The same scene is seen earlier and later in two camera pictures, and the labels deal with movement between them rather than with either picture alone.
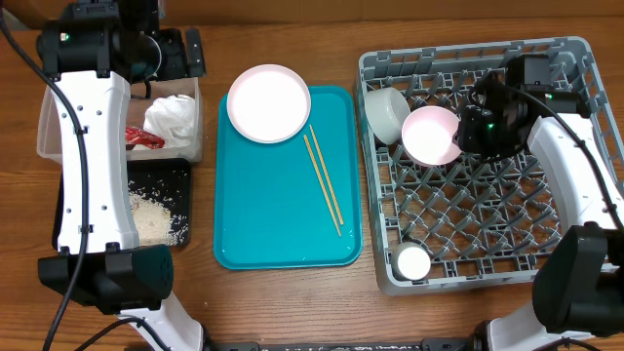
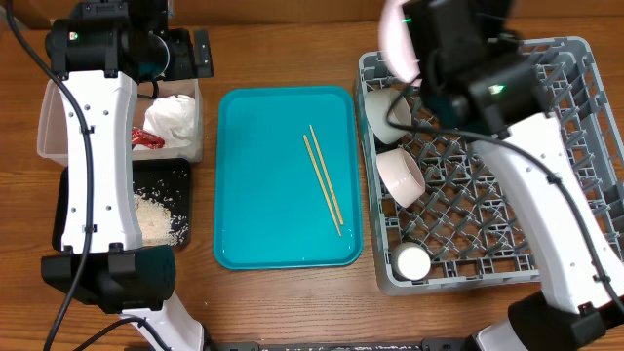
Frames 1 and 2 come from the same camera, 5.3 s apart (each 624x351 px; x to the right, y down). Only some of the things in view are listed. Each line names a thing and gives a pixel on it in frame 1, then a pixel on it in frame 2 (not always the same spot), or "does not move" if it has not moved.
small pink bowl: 427,136 to 402,175
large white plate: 268,102 to 397,42
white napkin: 172,119 does not move
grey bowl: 387,110 does not move
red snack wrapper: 136,136 does not move
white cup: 410,261 does not move
